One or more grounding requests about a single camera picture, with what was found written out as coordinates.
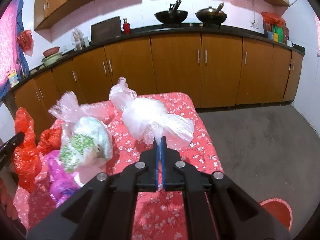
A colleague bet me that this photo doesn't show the red plastic bag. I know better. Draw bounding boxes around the red plastic bag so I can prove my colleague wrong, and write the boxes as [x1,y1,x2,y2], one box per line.
[17,30,34,56]
[11,107,62,193]

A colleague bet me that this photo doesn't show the magenta plastic bag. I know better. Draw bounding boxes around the magenta plastic bag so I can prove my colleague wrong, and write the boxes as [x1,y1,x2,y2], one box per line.
[47,150,80,207]

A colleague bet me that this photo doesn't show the green white patterned bag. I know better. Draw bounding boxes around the green white patterned bag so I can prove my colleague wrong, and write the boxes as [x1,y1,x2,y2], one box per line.
[49,92,113,173]

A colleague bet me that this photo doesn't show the white translucent plastic bag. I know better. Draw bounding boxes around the white translucent plastic bag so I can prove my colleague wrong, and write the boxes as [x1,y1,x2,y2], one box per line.
[109,76,195,149]

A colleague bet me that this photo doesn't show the red plastic trash bin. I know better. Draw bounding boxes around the red plastic trash bin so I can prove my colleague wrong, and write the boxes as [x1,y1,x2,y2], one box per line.
[259,198,293,232]

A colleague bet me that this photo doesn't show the lower wooden kitchen cabinets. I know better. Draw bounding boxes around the lower wooden kitchen cabinets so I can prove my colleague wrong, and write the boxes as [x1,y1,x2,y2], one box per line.
[13,34,303,135]

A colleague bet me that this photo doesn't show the red floral tablecloth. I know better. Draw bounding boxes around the red floral tablecloth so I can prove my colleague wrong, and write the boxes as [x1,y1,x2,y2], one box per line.
[13,93,223,239]

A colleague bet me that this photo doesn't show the colourful small box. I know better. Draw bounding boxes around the colourful small box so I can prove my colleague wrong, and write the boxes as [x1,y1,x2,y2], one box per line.
[8,70,20,88]

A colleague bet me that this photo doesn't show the pink floral curtain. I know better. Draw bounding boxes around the pink floral curtain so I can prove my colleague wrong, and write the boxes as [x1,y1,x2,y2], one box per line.
[1,0,29,97]

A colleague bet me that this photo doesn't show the stacked green red basins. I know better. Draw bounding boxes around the stacked green red basins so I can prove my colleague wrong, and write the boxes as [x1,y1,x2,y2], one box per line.
[41,47,62,67]

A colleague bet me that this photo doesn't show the hanging red plastic bag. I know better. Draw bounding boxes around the hanging red plastic bag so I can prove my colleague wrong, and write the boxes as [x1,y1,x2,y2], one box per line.
[17,30,34,56]

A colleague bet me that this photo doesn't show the clear bag with jars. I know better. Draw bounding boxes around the clear bag with jars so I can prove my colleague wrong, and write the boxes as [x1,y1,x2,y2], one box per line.
[71,28,90,51]

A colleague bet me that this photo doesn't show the dark cutting board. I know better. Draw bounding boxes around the dark cutting board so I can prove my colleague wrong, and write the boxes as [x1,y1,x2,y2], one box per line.
[91,16,121,45]

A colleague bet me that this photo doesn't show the red bottle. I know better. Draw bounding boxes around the red bottle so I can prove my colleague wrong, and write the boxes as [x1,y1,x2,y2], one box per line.
[123,18,131,35]

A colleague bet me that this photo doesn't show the black countertop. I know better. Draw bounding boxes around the black countertop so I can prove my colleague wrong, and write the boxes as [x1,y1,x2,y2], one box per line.
[2,23,305,100]

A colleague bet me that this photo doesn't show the orange bag with groceries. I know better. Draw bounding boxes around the orange bag with groceries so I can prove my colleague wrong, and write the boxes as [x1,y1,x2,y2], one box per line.
[261,12,289,43]

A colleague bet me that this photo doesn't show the black lidded wok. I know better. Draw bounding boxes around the black lidded wok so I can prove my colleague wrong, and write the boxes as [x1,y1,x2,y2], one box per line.
[196,3,227,27]

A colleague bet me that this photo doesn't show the black wok with spatula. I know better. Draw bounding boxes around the black wok with spatula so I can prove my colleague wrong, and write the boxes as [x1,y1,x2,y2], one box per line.
[155,0,188,24]

